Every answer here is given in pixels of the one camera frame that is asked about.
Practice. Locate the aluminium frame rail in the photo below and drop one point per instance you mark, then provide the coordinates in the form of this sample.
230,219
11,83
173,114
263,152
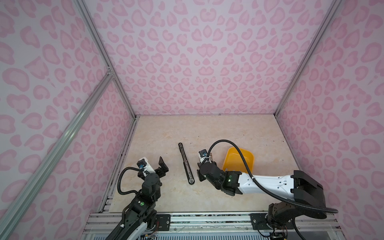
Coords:
50,66
326,23

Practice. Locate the aluminium frame rail right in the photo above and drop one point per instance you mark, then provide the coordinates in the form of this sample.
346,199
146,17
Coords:
326,23

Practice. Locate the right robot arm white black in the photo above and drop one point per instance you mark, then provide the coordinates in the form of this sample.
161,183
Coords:
299,188

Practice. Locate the aluminium frame rail left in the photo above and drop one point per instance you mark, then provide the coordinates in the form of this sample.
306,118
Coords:
50,66

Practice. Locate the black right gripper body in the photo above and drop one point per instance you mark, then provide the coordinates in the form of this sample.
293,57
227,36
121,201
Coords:
201,176

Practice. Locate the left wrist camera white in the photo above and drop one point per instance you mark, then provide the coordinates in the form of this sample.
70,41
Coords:
145,168

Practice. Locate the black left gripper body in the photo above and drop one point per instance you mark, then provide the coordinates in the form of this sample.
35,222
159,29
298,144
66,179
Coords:
160,173

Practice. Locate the yellow plastic tray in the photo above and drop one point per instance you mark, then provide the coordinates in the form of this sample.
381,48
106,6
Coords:
233,160

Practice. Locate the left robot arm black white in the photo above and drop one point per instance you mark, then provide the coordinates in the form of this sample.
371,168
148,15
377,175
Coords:
140,215

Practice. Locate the black stapler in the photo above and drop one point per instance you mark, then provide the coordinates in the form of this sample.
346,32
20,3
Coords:
189,173

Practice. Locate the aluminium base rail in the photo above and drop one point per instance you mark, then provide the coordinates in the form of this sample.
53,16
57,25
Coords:
238,226

